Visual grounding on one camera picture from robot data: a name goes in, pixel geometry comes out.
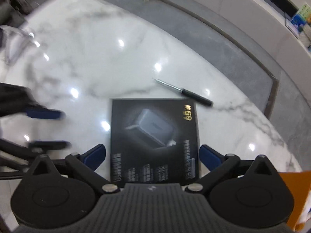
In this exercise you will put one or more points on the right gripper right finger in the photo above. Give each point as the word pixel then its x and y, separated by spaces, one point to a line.
pixel 220 168

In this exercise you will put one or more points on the white marble tv console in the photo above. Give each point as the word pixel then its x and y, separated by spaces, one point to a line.
pixel 267 27

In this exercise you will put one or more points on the orange storage box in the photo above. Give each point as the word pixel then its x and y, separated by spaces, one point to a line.
pixel 299 186

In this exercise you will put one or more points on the black handle screwdriver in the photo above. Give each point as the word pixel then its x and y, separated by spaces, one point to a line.
pixel 198 98

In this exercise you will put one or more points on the black charger box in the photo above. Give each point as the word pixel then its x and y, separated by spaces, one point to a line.
pixel 154 141

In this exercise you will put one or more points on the white phone stand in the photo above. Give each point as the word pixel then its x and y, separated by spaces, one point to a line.
pixel 15 41

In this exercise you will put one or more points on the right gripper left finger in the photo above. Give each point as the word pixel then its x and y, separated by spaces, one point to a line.
pixel 83 166

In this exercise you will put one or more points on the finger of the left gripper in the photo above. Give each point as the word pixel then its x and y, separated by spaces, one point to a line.
pixel 44 114
pixel 48 145

